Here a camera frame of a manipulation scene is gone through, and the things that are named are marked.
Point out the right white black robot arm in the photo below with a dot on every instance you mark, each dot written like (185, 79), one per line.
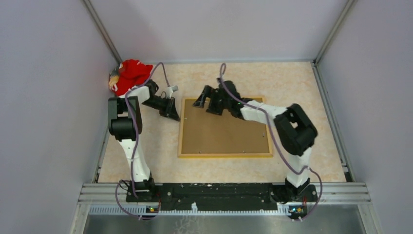
(291, 131)

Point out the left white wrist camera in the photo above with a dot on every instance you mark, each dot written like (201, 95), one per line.
(170, 90)

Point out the yellow wooden picture frame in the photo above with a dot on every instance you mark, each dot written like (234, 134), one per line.
(180, 129)

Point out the red crumpled cloth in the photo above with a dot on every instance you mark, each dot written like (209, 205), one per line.
(127, 74)

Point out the aluminium rail with cable duct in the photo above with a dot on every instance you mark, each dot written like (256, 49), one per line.
(108, 198)

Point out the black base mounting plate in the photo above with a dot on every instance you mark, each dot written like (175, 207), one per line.
(221, 196)

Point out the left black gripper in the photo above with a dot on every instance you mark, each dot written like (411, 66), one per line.
(170, 110)

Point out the brown cardboard backing board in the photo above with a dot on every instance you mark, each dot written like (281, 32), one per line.
(222, 132)

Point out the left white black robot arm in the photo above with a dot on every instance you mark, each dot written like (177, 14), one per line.
(125, 124)

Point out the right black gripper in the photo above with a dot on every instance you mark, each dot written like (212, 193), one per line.
(207, 93)

